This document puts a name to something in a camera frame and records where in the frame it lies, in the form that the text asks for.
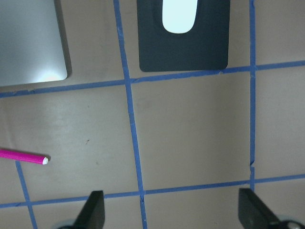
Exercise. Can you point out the white computer mouse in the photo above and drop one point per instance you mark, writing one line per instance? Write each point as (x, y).
(178, 16)

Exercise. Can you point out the silver apple laptop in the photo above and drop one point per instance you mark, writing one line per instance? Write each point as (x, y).
(33, 42)

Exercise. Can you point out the pink marker pen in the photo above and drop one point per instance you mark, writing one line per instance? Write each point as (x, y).
(25, 157)

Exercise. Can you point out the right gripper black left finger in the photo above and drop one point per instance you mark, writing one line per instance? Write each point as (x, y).
(92, 215)

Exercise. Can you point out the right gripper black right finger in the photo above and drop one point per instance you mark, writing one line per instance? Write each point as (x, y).
(253, 213)

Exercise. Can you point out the black mousepad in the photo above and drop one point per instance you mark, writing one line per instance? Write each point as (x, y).
(204, 47)

